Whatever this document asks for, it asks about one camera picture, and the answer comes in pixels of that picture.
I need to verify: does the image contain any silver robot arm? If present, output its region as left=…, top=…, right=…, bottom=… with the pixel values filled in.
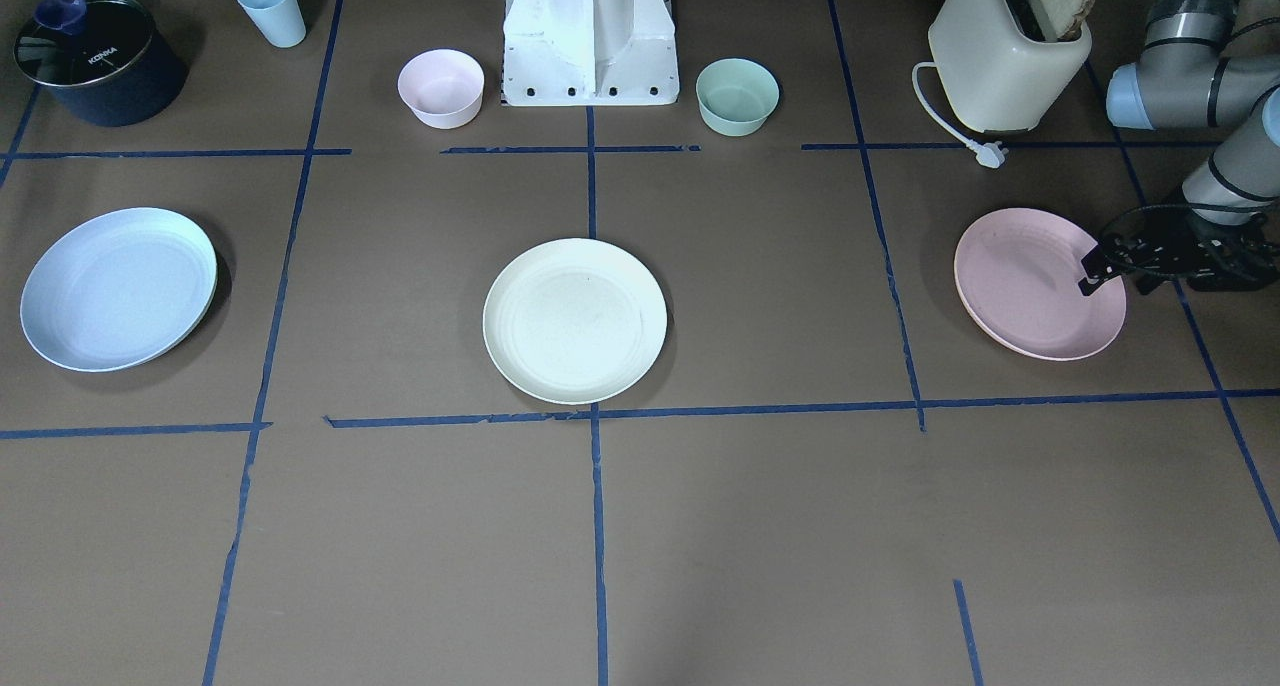
left=1078, top=0, right=1279, bottom=297

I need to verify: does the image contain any blue plate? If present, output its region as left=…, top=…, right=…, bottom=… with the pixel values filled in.
left=20, top=207, right=218, bottom=372

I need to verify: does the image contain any pink plate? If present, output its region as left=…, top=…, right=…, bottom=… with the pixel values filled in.
left=954, top=209, right=1128, bottom=362

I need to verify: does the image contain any cream white plate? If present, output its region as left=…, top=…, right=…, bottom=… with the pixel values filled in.
left=483, top=238, right=668, bottom=404

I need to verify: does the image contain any green bowl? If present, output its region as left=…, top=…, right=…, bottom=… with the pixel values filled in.
left=695, top=58, right=781, bottom=136

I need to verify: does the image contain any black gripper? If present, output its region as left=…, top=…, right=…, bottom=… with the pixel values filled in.
left=1078, top=206, right=1277, bottom=297

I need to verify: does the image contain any pink bowl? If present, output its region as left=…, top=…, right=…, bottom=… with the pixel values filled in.
left=397, top=49, right=486, bottom=131

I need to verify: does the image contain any white toaster power cable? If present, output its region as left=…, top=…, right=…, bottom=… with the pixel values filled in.
left=911, top=61, right=1009, bottom=172

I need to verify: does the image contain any light blue cup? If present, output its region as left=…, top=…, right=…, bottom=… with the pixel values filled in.
left=236, top=0, right=306, bottom=49

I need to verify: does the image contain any cream toaster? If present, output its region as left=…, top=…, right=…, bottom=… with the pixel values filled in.
left=927, top=0, right=1093, bottom=134

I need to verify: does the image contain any dark blue saucepan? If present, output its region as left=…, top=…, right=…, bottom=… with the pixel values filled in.
left=12, top=0, right=189, bottom=127

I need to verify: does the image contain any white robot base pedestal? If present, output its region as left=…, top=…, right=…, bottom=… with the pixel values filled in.
left=500, top=0, right=680, bottom=108

